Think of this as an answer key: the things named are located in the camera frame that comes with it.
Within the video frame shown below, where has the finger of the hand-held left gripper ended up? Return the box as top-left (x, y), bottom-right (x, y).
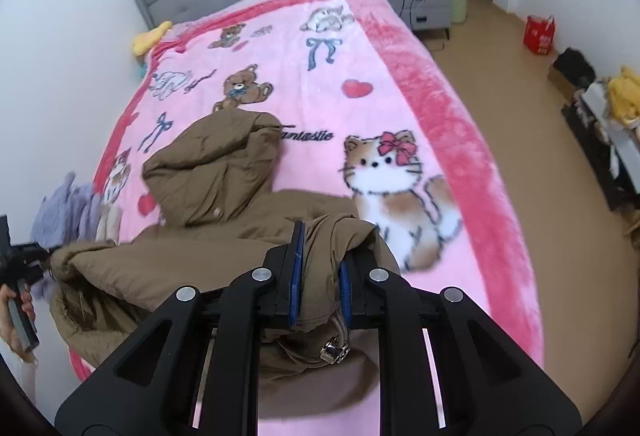
top-left (11, 242), bottom-right (52, 263)
top-left (17, 262), bottom-right (50, 287)

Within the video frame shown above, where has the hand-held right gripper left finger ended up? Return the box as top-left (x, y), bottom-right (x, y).
top-left (54, 221), bottom-right (307, 436)

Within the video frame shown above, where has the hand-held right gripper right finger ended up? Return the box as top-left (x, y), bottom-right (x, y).
top-left (337, 248), bottom-right (584, 436)

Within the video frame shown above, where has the brown puffer jacket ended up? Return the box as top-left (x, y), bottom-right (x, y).
top-left (49, 108), bottom-right (406, 422)

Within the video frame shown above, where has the person's left forearm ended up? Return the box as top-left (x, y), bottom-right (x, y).
top-left (0, 343), bottom-right (38, 417)

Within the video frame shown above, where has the person's left hand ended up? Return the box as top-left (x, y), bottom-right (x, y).
top-left (0, 285), bottom-right (38, 363)

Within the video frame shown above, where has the purple knitted blanket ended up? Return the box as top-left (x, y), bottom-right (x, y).
top-left (30, 172), bottom-right (108, 301)

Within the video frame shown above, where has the cream quilt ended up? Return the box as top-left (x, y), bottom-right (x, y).
top-left (96, 202), bottom-right (124, 245)

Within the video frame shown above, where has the pink printed blanket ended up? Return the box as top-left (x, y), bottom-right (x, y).
top-left (67, 0), bottom-right (546, 432)

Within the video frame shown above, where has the yellow plush toy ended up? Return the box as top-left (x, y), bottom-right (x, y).
top-left (131, 21), bottom-right (173, 56)

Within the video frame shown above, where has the black suitcase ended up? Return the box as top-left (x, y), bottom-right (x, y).
top-left (561, 102), bottom-right (640, 211)

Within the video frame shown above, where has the grey nightstand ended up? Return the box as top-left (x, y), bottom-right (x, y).
top-left (376, 0), bottom-right (454, 39)

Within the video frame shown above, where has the cardboard box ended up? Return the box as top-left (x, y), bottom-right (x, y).
top-left (547, 66), bottom-right (583, 104)

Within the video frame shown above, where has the white suitcase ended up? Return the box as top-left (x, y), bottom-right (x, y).
top-left (580, 80), bottom-right (640, 147)

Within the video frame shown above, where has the red shopping bag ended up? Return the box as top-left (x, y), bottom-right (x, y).
top-left (523, 14), bottom-right (556, 56)

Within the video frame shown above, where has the black bag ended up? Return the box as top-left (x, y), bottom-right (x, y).
top-left (554, 48), bottom-right (597, 84)

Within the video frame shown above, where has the yellow plush doll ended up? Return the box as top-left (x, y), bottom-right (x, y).
top-left (606, 64), bottom-right (640, 123)

